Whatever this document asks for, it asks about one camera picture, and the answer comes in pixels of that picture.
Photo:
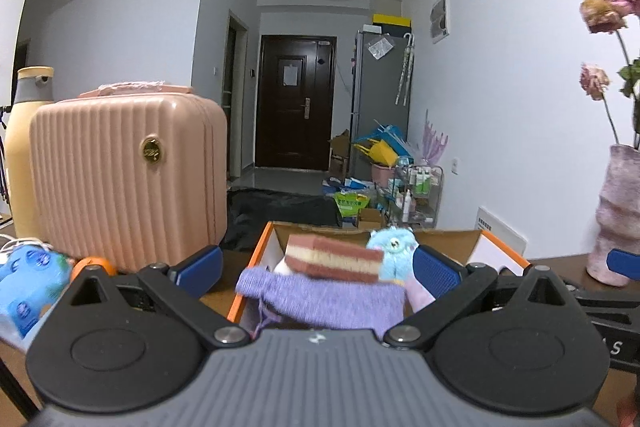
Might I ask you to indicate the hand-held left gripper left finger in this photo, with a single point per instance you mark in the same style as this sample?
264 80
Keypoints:
200 264

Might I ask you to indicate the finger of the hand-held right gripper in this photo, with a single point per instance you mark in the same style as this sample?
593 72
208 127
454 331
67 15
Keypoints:
625 264

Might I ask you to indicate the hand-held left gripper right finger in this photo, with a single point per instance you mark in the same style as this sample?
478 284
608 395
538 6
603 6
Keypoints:
435 272

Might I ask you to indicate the orange cardboard box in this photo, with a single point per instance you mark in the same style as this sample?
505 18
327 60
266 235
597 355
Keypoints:
440 242

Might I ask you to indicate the blue plush toy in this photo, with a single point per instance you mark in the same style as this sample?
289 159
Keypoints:
395 252

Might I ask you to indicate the purple knitted cloth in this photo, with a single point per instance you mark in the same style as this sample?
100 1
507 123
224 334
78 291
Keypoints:
325 302

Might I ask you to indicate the pink textured vase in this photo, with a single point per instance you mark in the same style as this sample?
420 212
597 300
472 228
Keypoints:
617 217

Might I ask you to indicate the black floor bag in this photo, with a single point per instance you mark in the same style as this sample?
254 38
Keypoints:
280 217

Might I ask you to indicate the green printed bag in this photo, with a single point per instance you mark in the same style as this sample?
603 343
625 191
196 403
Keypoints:
352 206

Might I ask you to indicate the orange fruit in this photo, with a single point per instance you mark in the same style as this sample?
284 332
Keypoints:
92 266

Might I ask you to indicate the pink ribbed suitcase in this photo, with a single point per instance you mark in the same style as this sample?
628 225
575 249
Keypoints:
125 187

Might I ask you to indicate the pink bucket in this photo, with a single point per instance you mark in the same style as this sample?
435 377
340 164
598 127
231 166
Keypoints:
382 176

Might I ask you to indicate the purple dried flower bundle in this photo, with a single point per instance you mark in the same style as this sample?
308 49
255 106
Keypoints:
434 139

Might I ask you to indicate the blue and yellow bag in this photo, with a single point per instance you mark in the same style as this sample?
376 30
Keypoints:
382 149

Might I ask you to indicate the brown cardboard box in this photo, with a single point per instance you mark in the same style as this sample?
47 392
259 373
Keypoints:
339 154

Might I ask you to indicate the dark brown door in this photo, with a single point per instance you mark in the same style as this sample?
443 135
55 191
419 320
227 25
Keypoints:
295 127

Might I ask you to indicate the blue tissue pack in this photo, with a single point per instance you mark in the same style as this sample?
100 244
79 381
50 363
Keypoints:
30 287

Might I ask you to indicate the grey refrigerator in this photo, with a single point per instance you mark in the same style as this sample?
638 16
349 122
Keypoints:
375 102

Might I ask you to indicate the pink fabric pouch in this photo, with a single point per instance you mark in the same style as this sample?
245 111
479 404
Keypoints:
135 88

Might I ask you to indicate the white folded umbrella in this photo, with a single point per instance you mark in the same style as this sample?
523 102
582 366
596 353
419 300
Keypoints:
405 72

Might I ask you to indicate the yellow thermos jug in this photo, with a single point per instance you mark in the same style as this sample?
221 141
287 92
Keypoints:
25 157

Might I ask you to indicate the white door notice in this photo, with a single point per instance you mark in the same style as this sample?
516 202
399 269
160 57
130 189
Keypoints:
290 74

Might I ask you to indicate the clear plastic bag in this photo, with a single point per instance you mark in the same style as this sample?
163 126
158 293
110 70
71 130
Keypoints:
380 48

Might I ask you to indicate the dried pink roses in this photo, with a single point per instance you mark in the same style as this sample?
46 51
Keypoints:
602 12

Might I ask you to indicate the yellow box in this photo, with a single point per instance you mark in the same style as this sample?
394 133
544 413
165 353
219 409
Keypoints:
392 20

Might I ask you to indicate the white wall socket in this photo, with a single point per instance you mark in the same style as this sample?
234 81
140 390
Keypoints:
455 166

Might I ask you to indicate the white wall panel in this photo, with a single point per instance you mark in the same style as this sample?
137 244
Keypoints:
440 17

